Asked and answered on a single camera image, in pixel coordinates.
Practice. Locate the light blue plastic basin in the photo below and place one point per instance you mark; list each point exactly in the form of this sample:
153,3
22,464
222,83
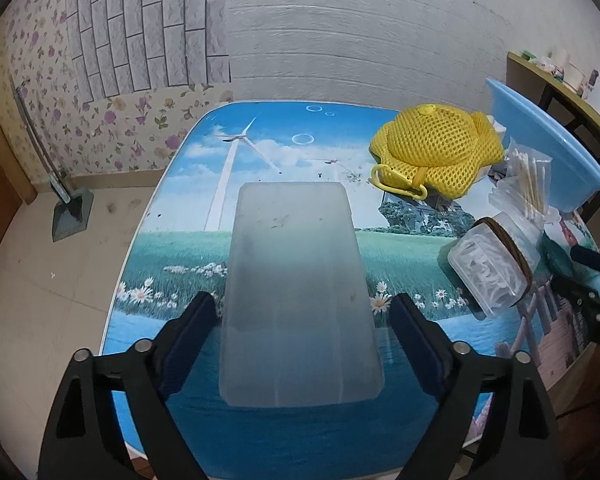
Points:
575,174

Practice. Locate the dark green snack packet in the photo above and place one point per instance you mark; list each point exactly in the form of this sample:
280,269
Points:
556,259

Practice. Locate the grey dustpan with handle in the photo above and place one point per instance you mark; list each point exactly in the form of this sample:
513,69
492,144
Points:
74,205

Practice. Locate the frosted clear plastic box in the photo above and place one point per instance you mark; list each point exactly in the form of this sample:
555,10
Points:
297,326

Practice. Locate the clear bag of cotton swabs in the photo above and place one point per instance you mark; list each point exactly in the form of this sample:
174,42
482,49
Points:
525,189

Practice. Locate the yellow mesh bag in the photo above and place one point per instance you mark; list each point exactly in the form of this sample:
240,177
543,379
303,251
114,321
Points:
433,147

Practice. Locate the yellow side table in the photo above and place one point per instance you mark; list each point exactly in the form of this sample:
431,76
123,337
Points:
573,112

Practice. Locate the white paper cup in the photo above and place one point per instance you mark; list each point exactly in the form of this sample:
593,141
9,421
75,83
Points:
574,78

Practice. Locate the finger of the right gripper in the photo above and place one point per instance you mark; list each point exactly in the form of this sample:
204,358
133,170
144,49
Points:
586,257

